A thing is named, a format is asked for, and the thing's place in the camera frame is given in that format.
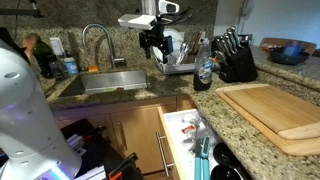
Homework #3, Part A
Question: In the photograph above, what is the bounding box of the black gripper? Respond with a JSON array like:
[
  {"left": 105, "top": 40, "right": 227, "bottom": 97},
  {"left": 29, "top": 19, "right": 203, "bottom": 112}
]
[{"left": 139, "top": 25, "right": 173, "bottom": 64}]

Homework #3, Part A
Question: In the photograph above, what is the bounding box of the clear dish soap bottle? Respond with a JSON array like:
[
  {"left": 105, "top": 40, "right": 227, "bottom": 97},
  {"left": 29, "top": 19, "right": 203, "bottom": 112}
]
[{"left": 193, "top": 38, "right": 212, "bottom": 91}]

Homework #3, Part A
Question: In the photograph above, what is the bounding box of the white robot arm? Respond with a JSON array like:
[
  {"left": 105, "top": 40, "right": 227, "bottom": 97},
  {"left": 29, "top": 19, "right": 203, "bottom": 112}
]
[{"left": 0, "top": 27, "right": 82, "bottom": 180}]

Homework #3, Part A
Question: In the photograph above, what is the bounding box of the grey dish drying rack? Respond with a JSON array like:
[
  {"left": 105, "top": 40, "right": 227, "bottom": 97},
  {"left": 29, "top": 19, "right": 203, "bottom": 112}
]
[{"left": 154, "top": 31, "right": 202, "bottom": 75}]

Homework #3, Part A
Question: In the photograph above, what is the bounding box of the curved steel faucet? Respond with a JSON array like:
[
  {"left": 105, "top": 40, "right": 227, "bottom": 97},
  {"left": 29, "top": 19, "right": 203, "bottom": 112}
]
[{"left": 82, "top": 23, "right": 127, "bottom": 70}]

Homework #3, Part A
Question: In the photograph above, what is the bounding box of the white plate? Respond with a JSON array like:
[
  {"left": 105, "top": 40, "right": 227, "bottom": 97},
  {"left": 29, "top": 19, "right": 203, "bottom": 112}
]
[{"left": 153, "top": 28, "right": 184, "bottom": 64}]

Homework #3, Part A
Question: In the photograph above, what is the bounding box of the steel spoon in rack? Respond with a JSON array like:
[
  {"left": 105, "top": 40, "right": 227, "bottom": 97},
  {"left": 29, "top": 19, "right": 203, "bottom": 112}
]
[{"left": 176, "top": 42, "right": 189, "bottom": 65}]

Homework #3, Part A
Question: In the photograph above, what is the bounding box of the orange yellow sponge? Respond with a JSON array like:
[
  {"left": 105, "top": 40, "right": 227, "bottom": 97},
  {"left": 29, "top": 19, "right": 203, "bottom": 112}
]
[{"left": 88, "top": 65, "right": 99, "bottom": 72}]

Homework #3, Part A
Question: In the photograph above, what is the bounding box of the stainless steel sink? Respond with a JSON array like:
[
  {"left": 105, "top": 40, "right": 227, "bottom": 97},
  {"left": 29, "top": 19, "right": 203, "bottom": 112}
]
[{"left": 60, "top": 70, "right": 150, "bottom": 97}]

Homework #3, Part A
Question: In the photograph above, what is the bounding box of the wooden cabinet door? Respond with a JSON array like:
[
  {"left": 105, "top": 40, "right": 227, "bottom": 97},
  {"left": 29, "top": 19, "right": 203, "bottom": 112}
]
[{"left": 111, "top": 108, "right": 163, "bottom": 174}]

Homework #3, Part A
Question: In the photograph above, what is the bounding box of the black knife block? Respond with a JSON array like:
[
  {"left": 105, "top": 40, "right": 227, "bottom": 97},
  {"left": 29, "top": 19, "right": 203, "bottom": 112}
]
[{"left": 214, "top": 47, "right": 258, "bottom": 83}]

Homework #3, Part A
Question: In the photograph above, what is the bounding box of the white open drawer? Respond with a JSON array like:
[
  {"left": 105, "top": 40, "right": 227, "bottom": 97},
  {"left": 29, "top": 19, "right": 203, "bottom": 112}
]
[{"left": 158, "top": 109, "right": 222, "bottom": 180}]

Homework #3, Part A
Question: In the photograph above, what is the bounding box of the blue label white bottle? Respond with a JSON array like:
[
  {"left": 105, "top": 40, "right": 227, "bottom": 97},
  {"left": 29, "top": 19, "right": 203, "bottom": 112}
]
[{"left": 64, "top": 57, "right": 78, "bottom": 74}]

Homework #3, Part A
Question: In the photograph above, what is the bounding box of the dark green bottle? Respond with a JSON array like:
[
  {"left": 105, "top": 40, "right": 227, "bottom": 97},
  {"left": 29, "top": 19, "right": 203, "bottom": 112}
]
[{"left": 33, "top": 36, "right": 53, "bottom": 79}]

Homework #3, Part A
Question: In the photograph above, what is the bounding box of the dark blue bowl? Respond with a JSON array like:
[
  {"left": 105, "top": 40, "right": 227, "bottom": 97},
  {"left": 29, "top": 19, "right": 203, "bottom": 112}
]
[{"left": 269, "top": 47, "right": 310, "bottom": 65}]

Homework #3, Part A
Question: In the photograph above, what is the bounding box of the black ladle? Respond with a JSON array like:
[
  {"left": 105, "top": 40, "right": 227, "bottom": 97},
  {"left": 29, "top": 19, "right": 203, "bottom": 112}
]
[{"left": 213, "top": 143, "right": 253, "bottom": 180}]

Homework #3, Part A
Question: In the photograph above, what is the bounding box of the black orange clamp tool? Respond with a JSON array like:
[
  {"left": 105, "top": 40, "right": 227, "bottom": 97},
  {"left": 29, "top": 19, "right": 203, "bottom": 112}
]
[{"left": 107, "top": 153, "right": 138, "bottom": 180}]

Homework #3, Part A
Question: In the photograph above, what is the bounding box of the black round spoon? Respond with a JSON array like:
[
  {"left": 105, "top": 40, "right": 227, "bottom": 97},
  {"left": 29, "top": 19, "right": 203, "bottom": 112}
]
[{"left": 210, "top": 165, "right": 241, "bottom": 180}]

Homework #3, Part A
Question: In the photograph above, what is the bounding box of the blue cup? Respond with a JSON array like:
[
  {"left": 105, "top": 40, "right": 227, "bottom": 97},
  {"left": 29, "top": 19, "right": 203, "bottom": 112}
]
[{"left": 283, "top": 40, "right": 303, "bottom": 56}]

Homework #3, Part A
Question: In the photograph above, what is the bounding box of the small wooden cutting board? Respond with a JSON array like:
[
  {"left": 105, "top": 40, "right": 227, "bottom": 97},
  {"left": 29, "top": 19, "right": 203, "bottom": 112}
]
[{"left": 223, "top": 84, "right": 320, "bottom": 140}]

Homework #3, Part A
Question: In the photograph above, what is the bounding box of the large wooden cutting board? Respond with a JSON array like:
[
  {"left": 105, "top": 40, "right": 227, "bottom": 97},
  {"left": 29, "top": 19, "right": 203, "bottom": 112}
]
[{"left": 216, "top": 84, "right": 320, "bottom": 156}]

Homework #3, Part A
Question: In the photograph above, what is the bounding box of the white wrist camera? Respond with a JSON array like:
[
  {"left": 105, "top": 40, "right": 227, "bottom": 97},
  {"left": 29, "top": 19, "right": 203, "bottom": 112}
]
[{"left": 118, "top": 14, "right": 156, "bottom": 30}]

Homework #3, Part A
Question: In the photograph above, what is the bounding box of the white wall outlet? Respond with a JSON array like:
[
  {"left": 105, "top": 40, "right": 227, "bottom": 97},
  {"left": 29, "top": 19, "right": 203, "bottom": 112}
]
[{"left": 49, "top": 37, "right": 64, "bottom": 56}]

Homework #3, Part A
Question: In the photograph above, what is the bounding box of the teal handled tool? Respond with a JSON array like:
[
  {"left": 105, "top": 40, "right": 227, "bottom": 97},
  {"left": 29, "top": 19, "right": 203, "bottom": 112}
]
[{"left": 194, "top": 136, "right": 210, "bottom": 180}]

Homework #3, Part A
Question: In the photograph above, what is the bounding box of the steel drawer handle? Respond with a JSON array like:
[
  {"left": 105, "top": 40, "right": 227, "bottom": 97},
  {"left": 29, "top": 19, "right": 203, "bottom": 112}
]
[{"left": 156, "top": 132, "right": 174, "bottom": 178}]

